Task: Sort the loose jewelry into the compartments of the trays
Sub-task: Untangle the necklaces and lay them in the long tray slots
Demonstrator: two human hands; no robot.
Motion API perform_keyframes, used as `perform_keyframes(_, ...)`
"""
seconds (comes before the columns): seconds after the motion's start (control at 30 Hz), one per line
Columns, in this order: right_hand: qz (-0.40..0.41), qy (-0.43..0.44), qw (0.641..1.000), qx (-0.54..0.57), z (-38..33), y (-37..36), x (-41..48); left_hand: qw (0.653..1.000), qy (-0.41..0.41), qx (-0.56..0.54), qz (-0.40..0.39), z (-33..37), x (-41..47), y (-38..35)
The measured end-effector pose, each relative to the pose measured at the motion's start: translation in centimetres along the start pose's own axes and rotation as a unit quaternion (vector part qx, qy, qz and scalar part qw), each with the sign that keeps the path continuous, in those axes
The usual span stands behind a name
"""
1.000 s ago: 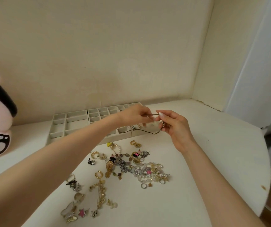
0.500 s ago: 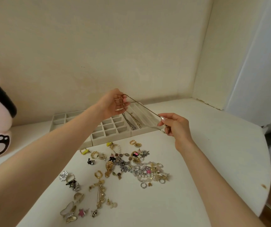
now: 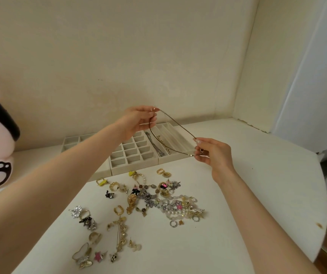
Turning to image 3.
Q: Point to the person's left hand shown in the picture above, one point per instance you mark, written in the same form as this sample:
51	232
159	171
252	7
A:
135	119

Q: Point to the person's right hand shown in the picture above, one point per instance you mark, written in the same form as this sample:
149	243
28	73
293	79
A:
219	159

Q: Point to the grey earring grid tray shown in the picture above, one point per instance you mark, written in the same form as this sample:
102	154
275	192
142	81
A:
132	156

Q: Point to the grey necklace tray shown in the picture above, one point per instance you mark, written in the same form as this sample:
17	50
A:
174	136

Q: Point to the grey bracelet tray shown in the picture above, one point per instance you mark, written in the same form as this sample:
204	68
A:
72	141

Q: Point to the pile of mixed jewelry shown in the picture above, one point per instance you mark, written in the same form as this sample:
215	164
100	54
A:
152	196

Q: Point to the person's right forearm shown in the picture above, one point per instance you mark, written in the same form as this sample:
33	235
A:
260	231

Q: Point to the person's left forearm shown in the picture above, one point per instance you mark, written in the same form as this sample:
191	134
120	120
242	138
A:
38	196

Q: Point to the white table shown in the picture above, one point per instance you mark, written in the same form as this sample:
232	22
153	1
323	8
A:
266	182

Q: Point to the white door panel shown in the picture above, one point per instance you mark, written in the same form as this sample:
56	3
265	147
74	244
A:
308	97

